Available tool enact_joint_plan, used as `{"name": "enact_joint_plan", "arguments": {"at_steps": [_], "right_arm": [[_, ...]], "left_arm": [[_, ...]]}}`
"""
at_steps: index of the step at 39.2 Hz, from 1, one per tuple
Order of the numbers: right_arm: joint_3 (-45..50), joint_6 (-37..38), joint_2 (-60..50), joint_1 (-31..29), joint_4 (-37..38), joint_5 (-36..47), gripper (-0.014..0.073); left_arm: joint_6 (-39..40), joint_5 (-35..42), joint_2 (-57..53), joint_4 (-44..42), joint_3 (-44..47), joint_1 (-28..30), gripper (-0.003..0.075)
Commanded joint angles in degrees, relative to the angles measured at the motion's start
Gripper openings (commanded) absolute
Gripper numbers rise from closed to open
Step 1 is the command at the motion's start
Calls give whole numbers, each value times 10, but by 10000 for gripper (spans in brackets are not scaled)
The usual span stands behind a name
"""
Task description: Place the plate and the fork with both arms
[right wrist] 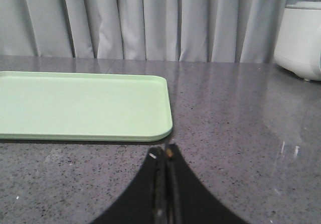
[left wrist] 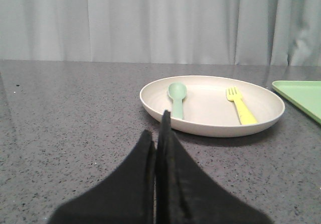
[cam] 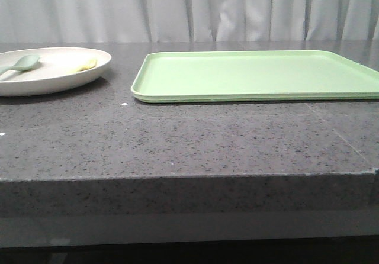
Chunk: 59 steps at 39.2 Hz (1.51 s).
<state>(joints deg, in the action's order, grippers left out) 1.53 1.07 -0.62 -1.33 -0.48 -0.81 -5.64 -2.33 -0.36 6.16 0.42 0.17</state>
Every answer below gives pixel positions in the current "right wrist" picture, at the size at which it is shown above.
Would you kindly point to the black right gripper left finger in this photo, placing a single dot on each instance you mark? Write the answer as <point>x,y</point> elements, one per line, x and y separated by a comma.
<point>144,200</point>

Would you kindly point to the light green rectangular tray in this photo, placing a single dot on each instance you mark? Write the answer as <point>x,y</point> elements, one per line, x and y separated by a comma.
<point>84,107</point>

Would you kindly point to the grey pleated curtain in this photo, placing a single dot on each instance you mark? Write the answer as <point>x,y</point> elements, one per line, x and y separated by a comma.
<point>172,30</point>

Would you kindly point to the white kitchen appliance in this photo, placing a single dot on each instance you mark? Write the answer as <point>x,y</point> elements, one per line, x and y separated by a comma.
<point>298,44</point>

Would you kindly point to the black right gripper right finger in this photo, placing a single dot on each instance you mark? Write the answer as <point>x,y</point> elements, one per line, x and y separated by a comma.
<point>190,200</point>

